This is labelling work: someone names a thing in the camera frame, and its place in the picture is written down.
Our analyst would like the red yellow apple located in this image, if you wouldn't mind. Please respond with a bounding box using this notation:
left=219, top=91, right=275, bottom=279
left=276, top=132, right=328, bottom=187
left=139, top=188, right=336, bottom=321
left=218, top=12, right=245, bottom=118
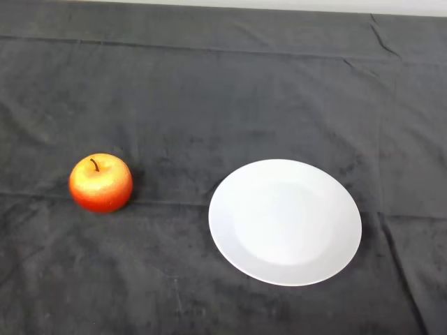
left=68, top=153, right=134, bottom=214

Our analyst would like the white round plate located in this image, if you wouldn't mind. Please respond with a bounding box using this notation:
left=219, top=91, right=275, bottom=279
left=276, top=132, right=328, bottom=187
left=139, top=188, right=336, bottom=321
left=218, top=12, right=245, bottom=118
left=208, top=158, right=362, bottom=288

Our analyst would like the black cloth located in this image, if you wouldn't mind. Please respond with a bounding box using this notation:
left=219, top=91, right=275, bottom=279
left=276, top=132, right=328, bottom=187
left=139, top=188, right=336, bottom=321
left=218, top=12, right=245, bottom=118
left=0, top=0, right=447, bottom=335

